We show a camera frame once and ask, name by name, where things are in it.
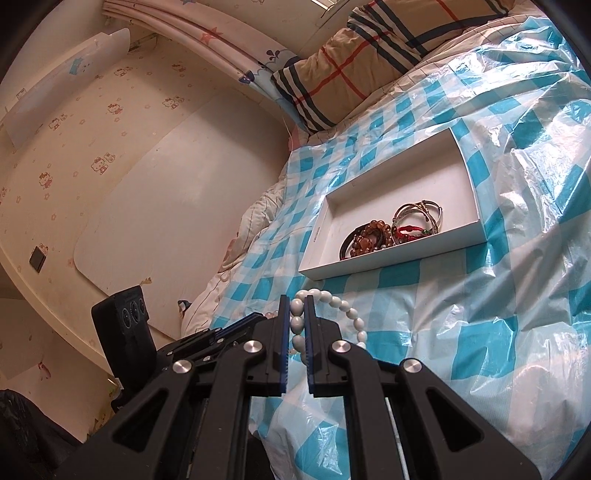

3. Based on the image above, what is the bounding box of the green bead cord bracelet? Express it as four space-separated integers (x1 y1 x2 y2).
409 217 439 238

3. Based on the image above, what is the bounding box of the amber bead bracelet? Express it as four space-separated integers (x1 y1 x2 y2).
348 220 394 257

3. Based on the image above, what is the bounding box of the plaid pillow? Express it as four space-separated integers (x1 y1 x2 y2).
270 0 518 134

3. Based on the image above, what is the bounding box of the white board panel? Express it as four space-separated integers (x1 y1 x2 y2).
74 95 296 341

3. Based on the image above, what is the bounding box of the patterned curtain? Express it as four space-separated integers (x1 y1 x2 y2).
102 0 302 101

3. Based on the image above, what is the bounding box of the blue checked plastic sheet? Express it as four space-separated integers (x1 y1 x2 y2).
217 14 591 480

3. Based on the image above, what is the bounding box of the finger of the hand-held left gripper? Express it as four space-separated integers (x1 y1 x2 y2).
161 333 250 367
203 311 279 340

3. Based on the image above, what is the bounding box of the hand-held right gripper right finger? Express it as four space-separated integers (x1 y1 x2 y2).
305 295 543 480

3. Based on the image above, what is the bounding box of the black wall socket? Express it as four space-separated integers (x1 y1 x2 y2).
28 246 49 274

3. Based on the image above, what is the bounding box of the white cardboard box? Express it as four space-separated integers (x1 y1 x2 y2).
298 127 488 281

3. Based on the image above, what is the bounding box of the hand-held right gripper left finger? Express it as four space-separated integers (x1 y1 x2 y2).
53 295 290 480

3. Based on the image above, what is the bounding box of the dark braided leather bracelet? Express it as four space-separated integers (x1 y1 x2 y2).
339 226 394 262

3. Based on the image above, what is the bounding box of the thin metal bangle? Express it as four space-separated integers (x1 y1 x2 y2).
416 198 445 230

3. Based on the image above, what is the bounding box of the white bead bracelet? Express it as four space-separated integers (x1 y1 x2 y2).
288 288 368 365

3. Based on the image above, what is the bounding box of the translucent white plastic sheet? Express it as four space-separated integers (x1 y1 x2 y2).
6 28 133 149

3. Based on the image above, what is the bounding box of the wide silver bangle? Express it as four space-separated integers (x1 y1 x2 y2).
392 202 435 230

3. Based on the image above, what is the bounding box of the red cord bracelet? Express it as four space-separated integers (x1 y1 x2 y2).
392 224 428 245

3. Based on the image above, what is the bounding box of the dark cloth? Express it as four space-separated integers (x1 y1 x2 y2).
0 390 85 480

